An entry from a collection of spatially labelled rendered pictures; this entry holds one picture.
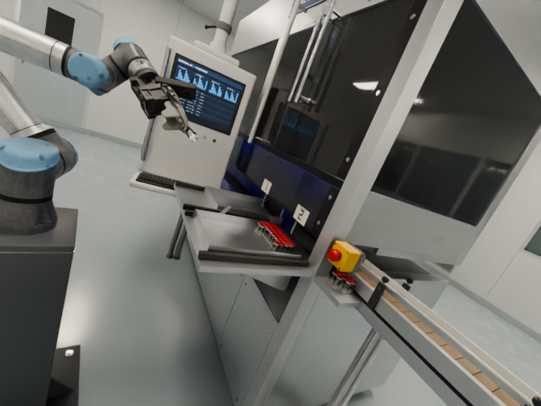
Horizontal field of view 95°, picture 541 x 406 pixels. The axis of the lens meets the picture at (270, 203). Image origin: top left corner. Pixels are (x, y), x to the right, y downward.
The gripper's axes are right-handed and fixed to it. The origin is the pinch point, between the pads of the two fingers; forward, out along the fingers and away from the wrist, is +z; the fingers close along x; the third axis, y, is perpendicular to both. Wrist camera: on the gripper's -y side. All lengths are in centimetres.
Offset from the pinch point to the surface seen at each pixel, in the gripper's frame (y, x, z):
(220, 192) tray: -23, -59, -3
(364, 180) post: -39, 3, 40
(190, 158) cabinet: -25, -73, -38
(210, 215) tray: -3.2, -33.7, 14.9
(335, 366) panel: -27, -71, 99
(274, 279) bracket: -11, -35, 48
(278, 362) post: -1, -54, 75
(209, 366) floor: 17, -110, 67
